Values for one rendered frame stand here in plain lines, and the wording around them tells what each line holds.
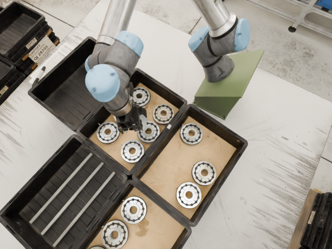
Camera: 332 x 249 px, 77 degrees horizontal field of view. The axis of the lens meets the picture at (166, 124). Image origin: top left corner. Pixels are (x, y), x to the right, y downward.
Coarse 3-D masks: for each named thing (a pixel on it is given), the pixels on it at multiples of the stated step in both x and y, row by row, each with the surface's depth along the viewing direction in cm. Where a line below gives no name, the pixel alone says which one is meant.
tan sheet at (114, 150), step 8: (152, 96) 103; (160, 96) 103; (152, 104) 102; (168, 104) 102; (152, 112) 100; (176, 112) 100; (112, 120) 99; (152, 120) 99; (128, 128) 98; (160, 128) 98; (96, 136) 96; (128, 136) 96; (136, 136) 96; (96, 144) 95; (104, 144) 95; (120, 144) 95; (144, 144) 95; (112, 152) 94; (120, 152) 94; (120, 160) 93; (128, 168) 92
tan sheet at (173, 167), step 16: (176, 144) 95; (208, 144) 95; (224, 144) 95; (160, 160) 93; (176, 160) 93; (192, 160) 93; (208, 160) 93; (224, 160) 93; (144, 176) 90; (160, 176) 90; (176, 176) 90; (160, 192) 88; (176, 208) 86; (192, 208) 86
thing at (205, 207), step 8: (192, 104) 91; (184, 112) 90; (200, 112) 90; (176, 120) 88; (216, 120) 88; (224, 128) 87; (240, 136) 86; (160, 144) 85; (152, 152) 84; (240, 152) 84; (144, 160) 83; (136, 168) 82; (232, 168) 82; (224, 176) 81; (144, 184) 80; (152, 192) 80; (216, 192) 79; (160, 200) 78; (208, 200) 78; (168, 208) 77; (184, 216) 76; (200, 216) 76; (192, 224) 75
